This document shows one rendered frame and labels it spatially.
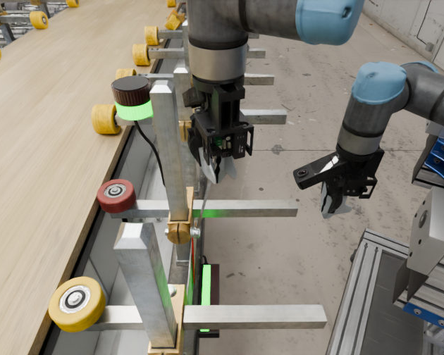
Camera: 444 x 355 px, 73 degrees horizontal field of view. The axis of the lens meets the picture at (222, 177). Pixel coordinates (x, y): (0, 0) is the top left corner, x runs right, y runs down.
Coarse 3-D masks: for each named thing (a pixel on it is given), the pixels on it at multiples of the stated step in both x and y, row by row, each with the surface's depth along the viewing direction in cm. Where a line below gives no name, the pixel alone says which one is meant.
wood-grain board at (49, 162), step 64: (128, 0) 214; (0, 64) 124; (64, 64) 124; (128, 64) 124; (0, 128) 87; (64, 128) 87; (128, 128) 90; (0, 192) 68; (64, 192) 68; (0, 256) 55; (64, 256) 55; (0, 320) 46
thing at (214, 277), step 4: (212, 268) 75; (216, 268) 75; (212, 272) 75; (216, 272) 75; (212, 276) 74; (216, 276) 74; (212, 280) 73; (216, 280) 73; (212, 284) 72; (216, 284) 72; (212, 288) 72; (216, 288) 72; (212, 292) 71; (216, 292) 71; (212, 296) 70; (216, 296) 70; (212, 300) 69; (216, 300) 69; (212, 304) 69; (216, 304) 69
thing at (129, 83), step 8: (120, 80) 47; (128, 80) 47; (136, 80) 47; (144, 80) 47; (120, 88) 45; (128, 88) 45; (136, 88) 45; (120, 104) 46; (136, 120) 51; (152, 120) 49; (144, 136) 53; (152, 144) 54; (160, 168) 57
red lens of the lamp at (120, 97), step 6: (150, 84) 47; (114, 90) 45; (138, 90) 45; (144, 90) 46; (114, 96) 46; (120, 96) 45; (126, 96) 45; (132, 96) 45; (138, 96) 45; (144, 96) 46; (120, 102) 46; (126, 102) 45; (132, 102) 46; (138, 102) 46; (144, 102) 46
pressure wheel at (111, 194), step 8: (104, 184) 69; (112, 184) 69; (120, 184) 69; (128, 184) 69; (104, 192) 67; (112, 192) 67; (120, 192) 67; (128, 192) 67; (104, 200) 65; (112, 200) 65; (120, 200) 65; (128, 200) 66; (104, 208) 66; (112, 208) 65; (120, 208) 66; (128, 208) 67
